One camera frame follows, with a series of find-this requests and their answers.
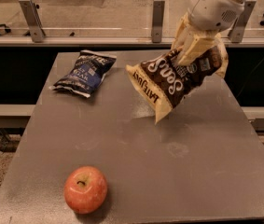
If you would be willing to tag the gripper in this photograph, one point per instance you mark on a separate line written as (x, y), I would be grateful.
(214, 11)

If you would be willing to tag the brown chip bag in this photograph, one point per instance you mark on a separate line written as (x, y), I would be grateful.
(164, 84)

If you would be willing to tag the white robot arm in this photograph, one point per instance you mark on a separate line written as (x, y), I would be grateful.
(200, 26)

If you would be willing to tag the blue chip bag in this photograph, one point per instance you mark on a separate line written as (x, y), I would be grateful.
(87, 74)

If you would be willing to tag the red apple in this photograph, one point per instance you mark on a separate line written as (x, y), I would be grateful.
(85, 190)

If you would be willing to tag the metal railing beam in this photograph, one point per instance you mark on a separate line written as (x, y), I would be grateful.
(76, 41)

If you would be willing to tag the right metal railing bracket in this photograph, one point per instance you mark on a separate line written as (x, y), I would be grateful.
(236, 33)

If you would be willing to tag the metal railing bracket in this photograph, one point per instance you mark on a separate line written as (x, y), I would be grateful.
(30, 13)
(236, 33)
(157, 20)

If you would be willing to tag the middle metal railing bracket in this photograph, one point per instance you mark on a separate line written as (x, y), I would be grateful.
(157, 20)

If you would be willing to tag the left metal railing bracket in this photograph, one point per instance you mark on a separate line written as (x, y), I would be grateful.
(30, 13)

